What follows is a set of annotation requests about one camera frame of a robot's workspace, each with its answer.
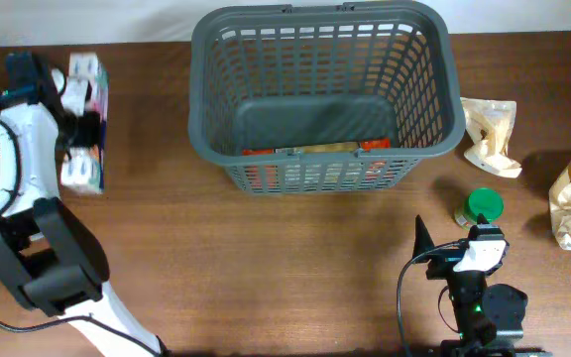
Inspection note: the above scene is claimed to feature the tissue pack multipack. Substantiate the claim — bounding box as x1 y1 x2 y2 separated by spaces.
60 53 109 194

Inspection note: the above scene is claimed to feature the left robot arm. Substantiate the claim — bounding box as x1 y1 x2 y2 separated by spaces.
0 52 168 356

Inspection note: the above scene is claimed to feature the grey plastic basket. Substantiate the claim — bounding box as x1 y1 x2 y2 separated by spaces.
188 1 465 194

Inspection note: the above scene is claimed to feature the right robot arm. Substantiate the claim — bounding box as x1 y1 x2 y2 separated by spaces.
411 216 528 357

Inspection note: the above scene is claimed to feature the green lid jar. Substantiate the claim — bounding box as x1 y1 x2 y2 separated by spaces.
454 187 505 229

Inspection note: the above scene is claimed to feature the crumpled beige pouch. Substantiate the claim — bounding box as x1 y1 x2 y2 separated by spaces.
461 97 522 179

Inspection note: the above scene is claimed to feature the orange pasta package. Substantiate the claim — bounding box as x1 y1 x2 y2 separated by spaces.
242 137 392 193

